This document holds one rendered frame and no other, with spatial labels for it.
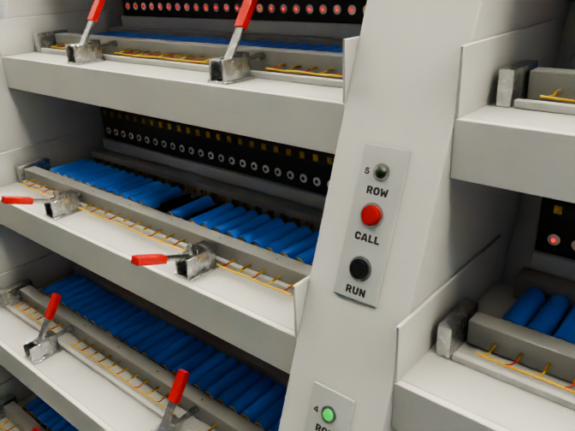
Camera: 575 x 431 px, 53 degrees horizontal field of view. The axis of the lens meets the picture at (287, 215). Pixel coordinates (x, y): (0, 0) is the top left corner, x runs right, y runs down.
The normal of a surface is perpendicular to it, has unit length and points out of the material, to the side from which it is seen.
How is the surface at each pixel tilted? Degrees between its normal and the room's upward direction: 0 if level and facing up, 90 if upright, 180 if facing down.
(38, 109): 90
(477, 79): 90
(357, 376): 90
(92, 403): 21
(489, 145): 111
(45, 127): 90
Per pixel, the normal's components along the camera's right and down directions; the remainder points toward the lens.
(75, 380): -0.04, -0.92
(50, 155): 0.76, 0.23
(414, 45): -0.62, -0.02
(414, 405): -0.65, 0.33
